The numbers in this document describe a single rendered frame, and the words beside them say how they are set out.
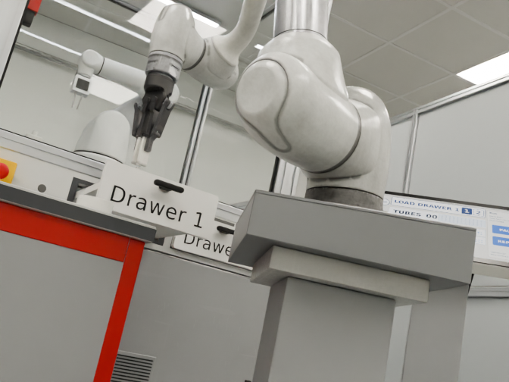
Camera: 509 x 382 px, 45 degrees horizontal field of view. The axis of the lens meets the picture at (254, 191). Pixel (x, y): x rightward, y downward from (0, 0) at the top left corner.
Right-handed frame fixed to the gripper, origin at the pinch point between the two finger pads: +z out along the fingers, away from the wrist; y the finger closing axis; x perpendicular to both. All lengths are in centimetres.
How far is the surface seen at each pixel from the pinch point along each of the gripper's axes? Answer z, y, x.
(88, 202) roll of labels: 21.7, 21.0, -27.1
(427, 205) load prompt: -15, 40, 90
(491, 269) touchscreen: 6, 64, 84
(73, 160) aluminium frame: 3.0, -22.0, -3.6
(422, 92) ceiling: -180, -71, 321
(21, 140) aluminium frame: 2.3, -27.5, -16.2
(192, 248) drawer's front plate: 17.4, -5.0, 31.6
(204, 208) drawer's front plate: 11.4, 16.5, 9.4
